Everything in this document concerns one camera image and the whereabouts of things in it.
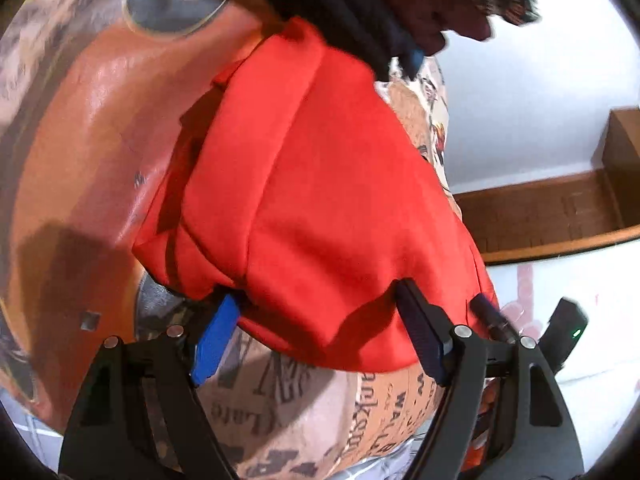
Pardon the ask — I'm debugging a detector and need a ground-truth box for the brown wooden furniture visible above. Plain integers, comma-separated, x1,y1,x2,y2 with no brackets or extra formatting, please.
591,107,640,231

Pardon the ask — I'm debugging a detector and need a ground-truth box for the printed blanket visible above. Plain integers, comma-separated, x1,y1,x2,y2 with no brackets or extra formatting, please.
0,0,501,480

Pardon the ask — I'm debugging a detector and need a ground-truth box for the dark clothes pile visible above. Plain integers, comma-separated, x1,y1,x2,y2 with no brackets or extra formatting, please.
225,0,543,81

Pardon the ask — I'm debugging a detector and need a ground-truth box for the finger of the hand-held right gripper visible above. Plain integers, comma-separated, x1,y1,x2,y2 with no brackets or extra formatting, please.
470,294,519,345

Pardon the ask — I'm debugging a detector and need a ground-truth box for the red jacket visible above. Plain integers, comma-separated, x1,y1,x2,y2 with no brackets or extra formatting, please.
131,16,501,373

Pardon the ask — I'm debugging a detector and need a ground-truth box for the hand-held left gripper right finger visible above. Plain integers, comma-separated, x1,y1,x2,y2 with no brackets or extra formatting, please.
396,278,585,480

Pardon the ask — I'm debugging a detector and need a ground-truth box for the white bed sheet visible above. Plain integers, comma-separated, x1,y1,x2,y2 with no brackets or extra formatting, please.
484,232,640,463

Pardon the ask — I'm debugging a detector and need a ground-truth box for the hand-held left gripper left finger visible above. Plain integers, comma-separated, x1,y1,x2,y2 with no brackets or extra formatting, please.
57,294,242,480

